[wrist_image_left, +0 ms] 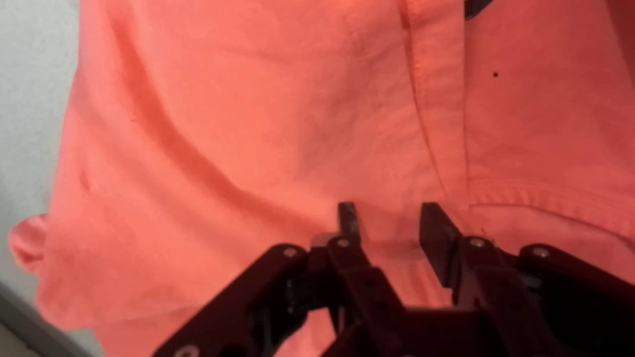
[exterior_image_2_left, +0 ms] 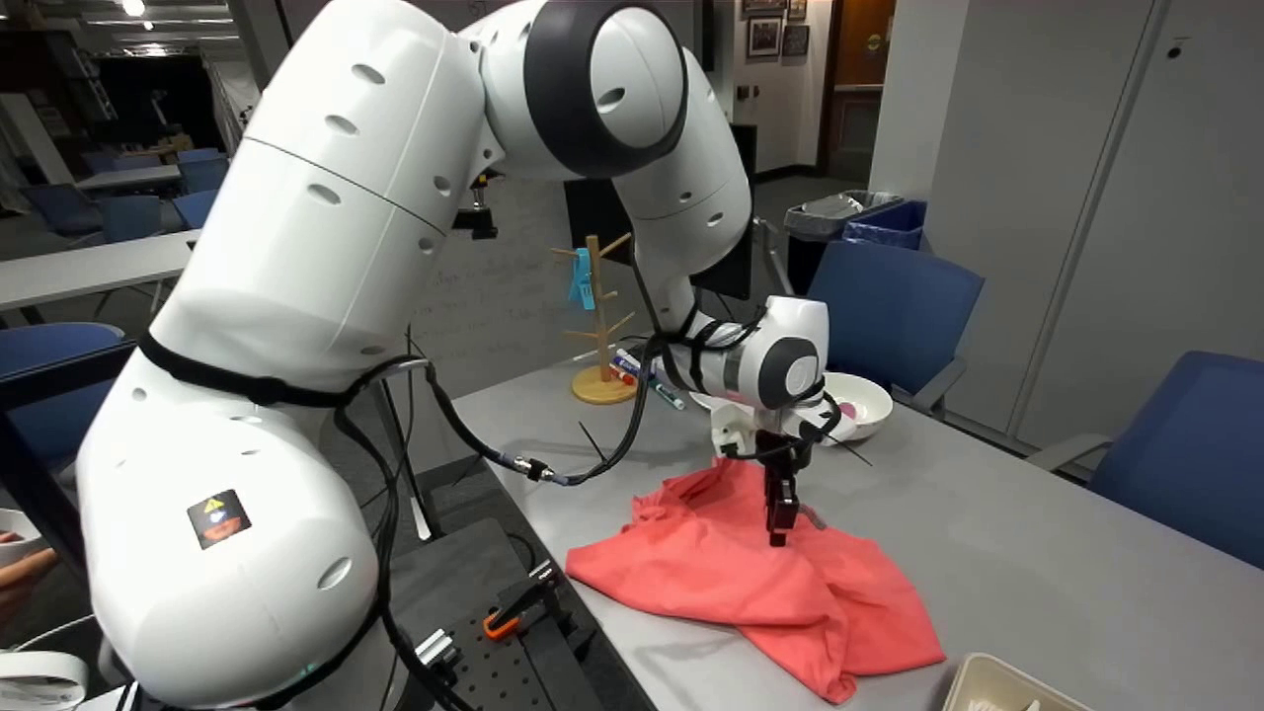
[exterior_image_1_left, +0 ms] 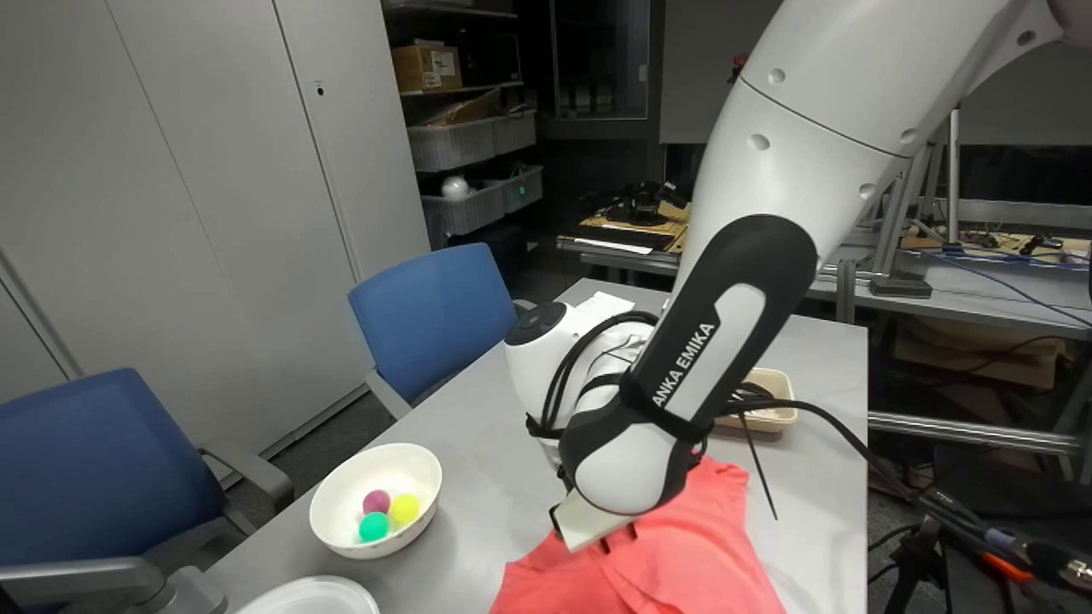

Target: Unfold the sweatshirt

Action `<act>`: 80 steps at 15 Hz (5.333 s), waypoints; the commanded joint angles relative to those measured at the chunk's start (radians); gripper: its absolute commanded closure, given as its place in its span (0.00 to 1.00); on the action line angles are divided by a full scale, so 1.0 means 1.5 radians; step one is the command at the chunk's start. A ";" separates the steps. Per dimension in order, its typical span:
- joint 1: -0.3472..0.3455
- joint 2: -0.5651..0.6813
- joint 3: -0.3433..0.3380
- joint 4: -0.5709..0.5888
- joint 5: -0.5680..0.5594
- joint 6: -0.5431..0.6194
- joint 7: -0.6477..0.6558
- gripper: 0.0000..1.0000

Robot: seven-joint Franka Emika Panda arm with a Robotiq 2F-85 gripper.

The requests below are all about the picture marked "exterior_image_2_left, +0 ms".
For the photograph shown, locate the wooden door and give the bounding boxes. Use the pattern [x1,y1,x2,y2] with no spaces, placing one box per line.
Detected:
[827,0,900,95]

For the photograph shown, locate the white background table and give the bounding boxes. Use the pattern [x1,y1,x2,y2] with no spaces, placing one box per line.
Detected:
[0,226,207,317]

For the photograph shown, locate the wooden mug tree stand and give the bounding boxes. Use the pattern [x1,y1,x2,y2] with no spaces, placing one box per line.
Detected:
[566,228,653,411]

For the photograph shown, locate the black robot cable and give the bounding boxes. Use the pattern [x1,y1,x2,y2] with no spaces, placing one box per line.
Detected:
[129,249,723,711]

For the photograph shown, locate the blue office chair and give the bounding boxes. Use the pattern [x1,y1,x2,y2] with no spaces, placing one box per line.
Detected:
[1024,349,1264,573]
[0,319,134,556]
[806,232,987,413]

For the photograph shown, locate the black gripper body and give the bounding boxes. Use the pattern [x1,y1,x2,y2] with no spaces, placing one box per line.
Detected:
[754,431,812,503]

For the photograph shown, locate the white bowl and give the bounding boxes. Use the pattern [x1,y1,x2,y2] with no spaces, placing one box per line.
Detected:
[819,366,900,446]

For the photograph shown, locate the blue recycling bin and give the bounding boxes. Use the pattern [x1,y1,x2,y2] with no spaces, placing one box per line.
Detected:
[843,197,931,257]

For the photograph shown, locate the orange black bar clamp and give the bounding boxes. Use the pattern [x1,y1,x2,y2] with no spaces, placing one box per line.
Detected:
[409,561,559,678]

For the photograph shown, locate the framed wall picture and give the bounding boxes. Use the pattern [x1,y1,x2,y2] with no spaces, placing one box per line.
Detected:
[744,12,789,62]

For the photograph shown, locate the grey storage cabinet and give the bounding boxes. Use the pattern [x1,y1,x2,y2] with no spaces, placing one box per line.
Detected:
[919,0,1264,456]

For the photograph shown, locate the small blue cup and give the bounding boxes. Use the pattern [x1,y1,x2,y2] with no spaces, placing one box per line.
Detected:
[566,244,603,317]

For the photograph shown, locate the blue background chair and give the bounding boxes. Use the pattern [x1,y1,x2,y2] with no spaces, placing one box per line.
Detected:
[20,182,183,244]
[172,142,236,228]

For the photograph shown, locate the beige cutlery tray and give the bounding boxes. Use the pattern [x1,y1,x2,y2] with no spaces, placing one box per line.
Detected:
[941,649,1098,711]

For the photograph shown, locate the coral red sweatshirt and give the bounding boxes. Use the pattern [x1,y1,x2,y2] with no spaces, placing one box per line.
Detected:
[566,456,947,706]

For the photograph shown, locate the grey bin with liner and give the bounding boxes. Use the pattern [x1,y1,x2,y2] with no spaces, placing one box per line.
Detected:
[782,191,911,299]

